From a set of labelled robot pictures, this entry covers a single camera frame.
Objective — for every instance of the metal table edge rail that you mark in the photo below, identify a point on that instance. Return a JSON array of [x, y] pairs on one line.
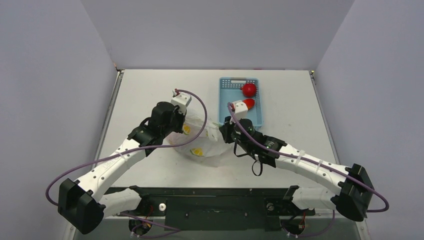
[[109, 113]]

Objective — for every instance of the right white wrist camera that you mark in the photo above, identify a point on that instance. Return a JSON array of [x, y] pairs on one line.
[[238, 110]]

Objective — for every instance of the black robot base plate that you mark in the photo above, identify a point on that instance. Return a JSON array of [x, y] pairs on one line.
[[218, 209]]

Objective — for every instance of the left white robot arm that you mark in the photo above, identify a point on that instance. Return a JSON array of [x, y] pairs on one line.
[[84, 202]]

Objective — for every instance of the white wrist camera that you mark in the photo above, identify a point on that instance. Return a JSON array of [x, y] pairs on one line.
[[181, 100], [238, 110]]

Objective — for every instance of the red fake pomegranate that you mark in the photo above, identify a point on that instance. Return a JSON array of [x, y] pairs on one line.
[[249, 90]]

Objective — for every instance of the red yellow fake mango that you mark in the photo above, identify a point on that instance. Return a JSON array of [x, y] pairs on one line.
[[249, 102]]

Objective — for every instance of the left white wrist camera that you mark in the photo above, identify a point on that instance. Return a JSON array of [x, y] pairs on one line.
[[181, 100]]

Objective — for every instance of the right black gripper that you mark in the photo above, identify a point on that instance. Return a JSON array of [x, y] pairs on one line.
[[226, 129]]

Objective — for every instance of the white plastic bag lemon print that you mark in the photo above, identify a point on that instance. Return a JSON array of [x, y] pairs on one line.
[[203, 145]]

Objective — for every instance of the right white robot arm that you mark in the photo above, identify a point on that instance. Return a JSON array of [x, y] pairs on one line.
[[348, 190]]

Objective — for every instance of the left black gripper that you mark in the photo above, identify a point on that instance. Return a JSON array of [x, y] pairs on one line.
[[182, 117]]

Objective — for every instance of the light blue perforated basket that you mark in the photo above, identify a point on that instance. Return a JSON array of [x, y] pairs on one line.
[[230, 91]]

